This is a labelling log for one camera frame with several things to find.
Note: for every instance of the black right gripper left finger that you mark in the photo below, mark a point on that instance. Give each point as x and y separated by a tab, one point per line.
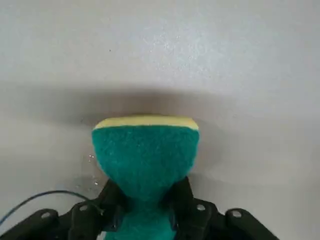
80	222

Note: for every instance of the green and yellow sponge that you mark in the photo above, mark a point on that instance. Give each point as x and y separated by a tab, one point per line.
145	157

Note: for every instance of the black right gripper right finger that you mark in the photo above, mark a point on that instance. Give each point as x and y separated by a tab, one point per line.
202	222

